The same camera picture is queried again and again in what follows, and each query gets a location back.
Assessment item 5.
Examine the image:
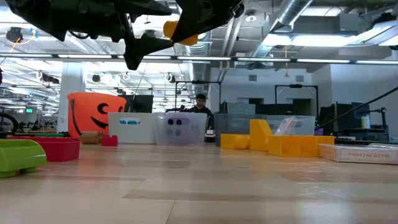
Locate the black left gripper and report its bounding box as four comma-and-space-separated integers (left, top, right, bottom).
71, 0, 174, 71

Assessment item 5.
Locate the small yellow block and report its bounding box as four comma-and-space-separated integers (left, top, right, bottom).
163, 21, 199, 47

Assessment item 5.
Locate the purple foam die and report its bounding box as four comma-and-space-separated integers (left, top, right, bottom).
163, 116, 192, 144

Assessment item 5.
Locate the small red studded brick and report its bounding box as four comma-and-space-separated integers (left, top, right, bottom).
101, 134, 119, 147

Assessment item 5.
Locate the brown cylinder toy block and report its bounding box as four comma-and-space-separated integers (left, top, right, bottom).
80, 131, 104, 145

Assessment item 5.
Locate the pink foam die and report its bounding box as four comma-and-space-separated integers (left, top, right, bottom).
188, 119, 206, 144

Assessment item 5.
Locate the yellow rounded block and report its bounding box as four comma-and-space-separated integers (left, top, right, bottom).
220, 133, 251, 151

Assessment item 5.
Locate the yellow tall angled block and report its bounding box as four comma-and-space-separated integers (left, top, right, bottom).
249, 119, 274, 152

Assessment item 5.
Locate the yellow long hollow block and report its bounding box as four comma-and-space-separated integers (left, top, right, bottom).
267, 135, 335, 157

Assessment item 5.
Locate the black monitor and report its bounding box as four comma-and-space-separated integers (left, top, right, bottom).
125, 94, 154, 114

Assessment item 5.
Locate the white building pillar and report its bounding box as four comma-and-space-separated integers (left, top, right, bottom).
57, 62, 86, 134

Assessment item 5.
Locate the orange pumpkin face bucket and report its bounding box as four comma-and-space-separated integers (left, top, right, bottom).
67, 91, 127, 141

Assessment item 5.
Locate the opaque white plastic bin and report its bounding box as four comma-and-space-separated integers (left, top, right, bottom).
107, 111, 158, 145

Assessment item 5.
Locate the person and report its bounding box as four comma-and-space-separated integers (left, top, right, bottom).
186, 93, 216, 139

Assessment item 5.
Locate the translucent white plastic bin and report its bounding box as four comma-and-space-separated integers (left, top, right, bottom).
154, 111, 208, 146

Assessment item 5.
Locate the grey plastic bin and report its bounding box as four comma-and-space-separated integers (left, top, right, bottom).
213, 113, 269, 147

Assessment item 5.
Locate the large red block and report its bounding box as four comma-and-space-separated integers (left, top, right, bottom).
6, 136, 81, 162

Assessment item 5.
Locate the red playing card deck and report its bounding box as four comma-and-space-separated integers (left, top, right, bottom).
272, 116, 301, 136

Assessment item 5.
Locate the clear plastic bin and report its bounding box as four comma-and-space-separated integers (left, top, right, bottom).
266, 115, 316, 137

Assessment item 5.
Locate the lime green toy piece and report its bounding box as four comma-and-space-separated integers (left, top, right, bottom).
0, 139, 48, 179

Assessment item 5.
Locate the thin black diagonal rod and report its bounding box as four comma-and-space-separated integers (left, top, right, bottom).
314, 85, 398, 131

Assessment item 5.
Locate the silver ventilation duct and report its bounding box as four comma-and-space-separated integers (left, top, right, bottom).
177, 40, 214, 94

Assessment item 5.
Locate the black background rig frame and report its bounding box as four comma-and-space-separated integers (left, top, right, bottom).
174, 80, 223, 110
274, 83, 319, 119

